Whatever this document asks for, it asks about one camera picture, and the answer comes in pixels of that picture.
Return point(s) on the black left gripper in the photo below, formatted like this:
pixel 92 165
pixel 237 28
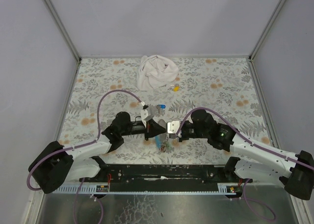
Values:
pixel 147 130

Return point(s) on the blue keyring holder with rings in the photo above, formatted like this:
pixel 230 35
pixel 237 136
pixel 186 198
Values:
pixel 161 137

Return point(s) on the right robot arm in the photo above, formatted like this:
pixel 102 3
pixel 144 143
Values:
pixel 294 172

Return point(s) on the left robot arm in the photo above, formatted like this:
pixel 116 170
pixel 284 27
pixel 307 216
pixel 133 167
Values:
pixel 57 164

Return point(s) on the key with blue tag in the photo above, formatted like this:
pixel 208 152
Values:
pixel 160 106

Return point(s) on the key with yellow tag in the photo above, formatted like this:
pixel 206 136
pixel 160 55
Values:
pixel 175 87

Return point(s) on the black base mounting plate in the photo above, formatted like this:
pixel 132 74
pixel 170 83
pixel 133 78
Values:
pixel 164 178

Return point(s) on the crumpled white cloth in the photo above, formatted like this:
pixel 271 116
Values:
pixel 155 71

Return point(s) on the floral patterned table mat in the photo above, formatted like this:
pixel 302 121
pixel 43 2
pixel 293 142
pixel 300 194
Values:
pixel 107 86

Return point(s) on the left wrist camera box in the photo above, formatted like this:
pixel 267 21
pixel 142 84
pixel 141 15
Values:
pixel 146 113

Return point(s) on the white slotted cable duct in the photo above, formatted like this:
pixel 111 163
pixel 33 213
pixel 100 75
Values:
pixel 86 188

